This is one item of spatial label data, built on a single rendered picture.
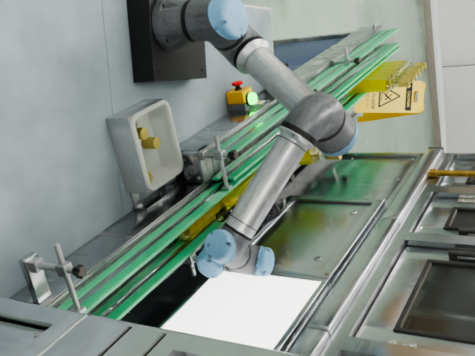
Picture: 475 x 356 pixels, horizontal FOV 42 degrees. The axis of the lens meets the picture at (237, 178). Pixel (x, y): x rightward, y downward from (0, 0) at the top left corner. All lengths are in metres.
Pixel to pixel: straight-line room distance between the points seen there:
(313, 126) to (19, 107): 0.68
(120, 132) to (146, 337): 0.89
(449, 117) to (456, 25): 1.11
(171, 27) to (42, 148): 0.49
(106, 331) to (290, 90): 0.91
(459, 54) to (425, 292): 6.24
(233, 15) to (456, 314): 0.94
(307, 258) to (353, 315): 0.27
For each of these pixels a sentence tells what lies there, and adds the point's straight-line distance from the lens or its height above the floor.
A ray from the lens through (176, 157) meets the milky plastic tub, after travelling 1.83.
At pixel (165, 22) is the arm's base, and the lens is 1.76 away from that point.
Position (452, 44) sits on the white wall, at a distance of 7.71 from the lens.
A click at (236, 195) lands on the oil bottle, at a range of 1.82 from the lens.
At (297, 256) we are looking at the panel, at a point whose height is 1.19.
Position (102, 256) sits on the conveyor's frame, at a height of 0.86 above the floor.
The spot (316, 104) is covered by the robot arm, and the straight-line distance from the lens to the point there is 1.47.
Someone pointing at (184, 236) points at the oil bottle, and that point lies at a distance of 1.71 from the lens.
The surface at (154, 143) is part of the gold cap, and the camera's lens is 1.77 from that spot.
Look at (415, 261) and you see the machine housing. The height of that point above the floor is 1.48.
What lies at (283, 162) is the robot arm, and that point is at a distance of 1.44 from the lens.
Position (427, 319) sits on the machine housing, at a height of 1.57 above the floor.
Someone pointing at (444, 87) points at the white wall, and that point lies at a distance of 7.86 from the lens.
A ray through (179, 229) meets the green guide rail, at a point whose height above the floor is 0.96.
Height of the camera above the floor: 1.93
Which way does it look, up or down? 31 degrees down
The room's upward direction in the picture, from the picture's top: 92 degrees clockwise
